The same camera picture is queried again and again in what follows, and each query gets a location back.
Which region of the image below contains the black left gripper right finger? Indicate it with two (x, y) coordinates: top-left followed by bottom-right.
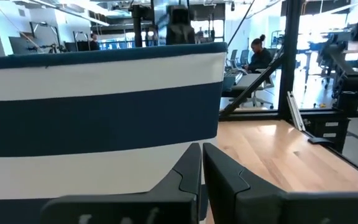
(202, 142), (358, 224)

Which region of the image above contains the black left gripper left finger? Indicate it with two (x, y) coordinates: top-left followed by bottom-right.
(39, 142), (202, 224)

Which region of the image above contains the seated person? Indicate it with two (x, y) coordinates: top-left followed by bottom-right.
(244, 34), (273, 74)

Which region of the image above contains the standing person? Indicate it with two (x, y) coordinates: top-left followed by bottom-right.
(88, 32), (101, 52)

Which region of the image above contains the small black flat clamp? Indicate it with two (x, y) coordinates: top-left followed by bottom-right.
(307, 136), (334, 146)

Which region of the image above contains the silver aluminium bar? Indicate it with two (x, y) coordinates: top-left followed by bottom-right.
(286, 91), (306, 132)

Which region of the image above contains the black box with white labels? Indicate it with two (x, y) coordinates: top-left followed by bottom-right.
(305, 118), (351, 154)

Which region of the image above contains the blue white striped cloth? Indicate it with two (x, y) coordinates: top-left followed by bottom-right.
(0, 42), (229, 224)

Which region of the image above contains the black vertical frame post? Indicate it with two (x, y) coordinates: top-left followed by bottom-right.
(129, 4), (154, 48)
(277, 0), (304, 121)

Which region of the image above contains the black hanging cable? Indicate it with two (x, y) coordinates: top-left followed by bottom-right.
(227, 0), (256, 47)

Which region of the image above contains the black diagonal frame brace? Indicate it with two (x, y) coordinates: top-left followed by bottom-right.
(219, 54), (284, 118)

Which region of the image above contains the black horizontal frame bar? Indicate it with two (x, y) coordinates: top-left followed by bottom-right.
(219, 108), (358, 121)

